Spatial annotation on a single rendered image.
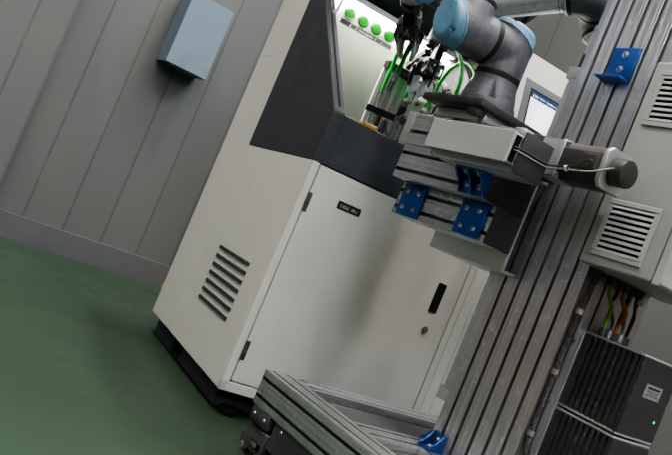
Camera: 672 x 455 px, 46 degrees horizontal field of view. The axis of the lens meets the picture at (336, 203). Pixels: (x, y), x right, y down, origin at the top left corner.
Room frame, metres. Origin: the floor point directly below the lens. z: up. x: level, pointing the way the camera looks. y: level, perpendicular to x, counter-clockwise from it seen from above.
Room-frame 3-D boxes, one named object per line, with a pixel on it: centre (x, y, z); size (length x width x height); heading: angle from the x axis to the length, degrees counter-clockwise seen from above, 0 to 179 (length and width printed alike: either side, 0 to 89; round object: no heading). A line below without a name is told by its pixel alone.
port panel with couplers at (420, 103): (3.06, -0.18, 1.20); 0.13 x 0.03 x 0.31; 117
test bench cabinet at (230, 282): (2.74, -0.07, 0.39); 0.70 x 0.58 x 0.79; 117
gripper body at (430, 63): (2.66, -0.11, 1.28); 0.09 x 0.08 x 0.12; 27
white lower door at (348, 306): (2.49, -0.20, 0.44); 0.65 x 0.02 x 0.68; 117
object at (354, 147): (2.50, -0.19, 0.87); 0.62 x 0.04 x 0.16; 117
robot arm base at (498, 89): (1.98, -0.25, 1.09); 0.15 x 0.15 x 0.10
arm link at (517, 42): (1.98, -0.25, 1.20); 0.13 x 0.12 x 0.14; 114
